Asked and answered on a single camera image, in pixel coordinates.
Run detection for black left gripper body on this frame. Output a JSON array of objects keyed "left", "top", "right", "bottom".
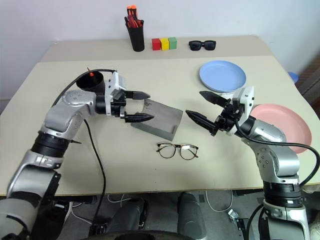
[{"left": 109, "top": 89, "right": 128, "bottom": 120}]

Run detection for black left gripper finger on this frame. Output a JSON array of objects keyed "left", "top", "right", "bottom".
[
  {"left": 123, "top": 113, "right": 155, "bottom": 124},
  {"left": 124, "top": 90, "right": 152, "bottom": 101}
]

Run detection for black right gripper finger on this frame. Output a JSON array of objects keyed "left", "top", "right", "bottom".
[
  {"left": 185, "top": 109, "right": 218, "bottom": 135},
  {"left": 199, "top": 90, "right": 232, "bottom": 107}
]

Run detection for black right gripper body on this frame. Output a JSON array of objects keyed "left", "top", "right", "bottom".
[{"left": 211, "top": 98, "right": 248, "bottom": 137}]

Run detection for grey glasses case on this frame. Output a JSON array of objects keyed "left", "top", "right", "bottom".
[{"left": 129, "top": 98, "right": 184, "bottom": 141}]

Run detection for red and black pen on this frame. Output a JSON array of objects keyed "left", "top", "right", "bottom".
[{"left": 86, "top": 66, "right": 100, "bottom": 85}]

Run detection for tortoiseshell round eyeglasses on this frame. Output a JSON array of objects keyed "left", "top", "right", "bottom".
[{"left": 156, "top": 142, "right": 200, "bottom": 161}]

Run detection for blue plate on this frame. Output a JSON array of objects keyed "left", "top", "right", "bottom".
[{"left": 199, "top": 60, "right": 248, "bottom": 93}]

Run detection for empty black plastic cup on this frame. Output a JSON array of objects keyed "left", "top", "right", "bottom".
[{"left": 75, "top": 71, "right": 106, "bottom": 96}]

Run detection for red wooden block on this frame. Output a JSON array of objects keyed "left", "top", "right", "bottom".
[{"left": 151, "top": 38, "right": 162, "bottom": 52}]

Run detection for black pen holder cup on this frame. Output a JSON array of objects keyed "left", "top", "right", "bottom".
[{"left": 125, "top": 19, "right": 145, "bottom": 53}]

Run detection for black sunglasses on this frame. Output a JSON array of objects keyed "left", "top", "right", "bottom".
[{"left": 188, "top": 39, "right": 217, "bottom": 52}]

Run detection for yellow wooden block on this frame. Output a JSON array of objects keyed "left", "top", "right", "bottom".
[{"left": 159, "top": 37, "right": 171, "bottom": 51}]

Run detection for pink plate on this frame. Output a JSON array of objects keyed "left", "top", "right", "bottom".
[{"left": 249, "top": 103, "right": 313, "bottom": 155}]

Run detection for green wooden block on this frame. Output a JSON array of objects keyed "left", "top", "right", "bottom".
[{"left": 168, "top": 36, "right": 179, "bottom": 50}]

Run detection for dark rounded shape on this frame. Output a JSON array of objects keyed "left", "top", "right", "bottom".
[
  {"left": 177, "top": 192, "right": 207, "bottom": 235},
  {"left": 113, "top": 197, "right": 149, "bottom": 236}
]

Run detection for dark ribbed panel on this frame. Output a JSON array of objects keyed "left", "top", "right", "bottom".
[{"left": 298, "top": 56, "right": 320, "bottom": 97}]

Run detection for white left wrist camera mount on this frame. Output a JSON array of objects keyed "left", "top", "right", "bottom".
[{"left": 104, "top": 71, "right": 128, "bottom": 117}]

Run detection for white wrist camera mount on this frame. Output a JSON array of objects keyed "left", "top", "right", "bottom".
[
  {"left": 229, "top": 86, "right": 256, "bottom": 137},
  {"left": 104, "top": 71, "right": 128, "bottom": 117}
]

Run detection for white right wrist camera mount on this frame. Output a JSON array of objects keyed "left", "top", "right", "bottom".
[{"left": 229, "top": 86, "right": 256, "bottom": 137}]

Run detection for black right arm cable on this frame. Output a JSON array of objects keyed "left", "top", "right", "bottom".
[{"left": 234, "top": 117, "right": 320, "bottom": 237}]

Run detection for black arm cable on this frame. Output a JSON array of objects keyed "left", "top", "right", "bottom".
[
  {"left": 234, "top": 117, "right": 320, "bottom": 237},
  {"left": 53, "top": 68, "right": 119, "bottom": 226}
]

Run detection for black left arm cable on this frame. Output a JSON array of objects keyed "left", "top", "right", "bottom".
[{"left": 53, "top": 68, "right": 119, "bottom": 226}]

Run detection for black table frame bar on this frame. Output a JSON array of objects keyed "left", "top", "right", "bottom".
[
  {"left": 234, "top": 190, "right": 265, "bottom": 199},
  {"left": 53, "top": 195, "right": 97, "bottom": 205}
]

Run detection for white floor cable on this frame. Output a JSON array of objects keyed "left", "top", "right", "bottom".
[
  {"left": 107, "top": 193, "right": 134, "bottom": 207},
  {"left": 204, "top": 190, "right": 234, "bottom": 213}
]

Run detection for metal floor bracket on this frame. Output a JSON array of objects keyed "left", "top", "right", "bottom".
[{"left": 227, "top": 209, "right": 249, "bottom": 234}]

